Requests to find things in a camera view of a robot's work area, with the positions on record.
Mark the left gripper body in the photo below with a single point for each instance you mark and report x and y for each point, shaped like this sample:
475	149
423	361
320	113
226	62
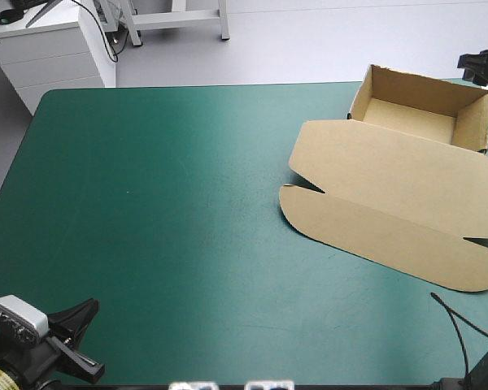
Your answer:
32	361

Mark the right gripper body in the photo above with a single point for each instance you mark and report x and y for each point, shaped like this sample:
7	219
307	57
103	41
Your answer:
484	65

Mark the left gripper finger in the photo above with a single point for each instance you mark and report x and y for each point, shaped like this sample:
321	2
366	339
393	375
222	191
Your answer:
76	315
83	365

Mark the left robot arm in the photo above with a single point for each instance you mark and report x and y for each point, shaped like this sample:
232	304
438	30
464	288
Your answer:
0	378

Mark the brown cardboard box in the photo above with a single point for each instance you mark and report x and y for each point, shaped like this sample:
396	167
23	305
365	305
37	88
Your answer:
390	183

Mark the white drawer cabinet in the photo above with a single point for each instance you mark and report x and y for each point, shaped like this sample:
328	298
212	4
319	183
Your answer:
44	61

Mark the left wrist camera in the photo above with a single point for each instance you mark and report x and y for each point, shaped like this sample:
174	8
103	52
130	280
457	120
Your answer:
18	319

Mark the white metal table frame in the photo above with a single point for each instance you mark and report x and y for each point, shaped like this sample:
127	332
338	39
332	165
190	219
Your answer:
175	18

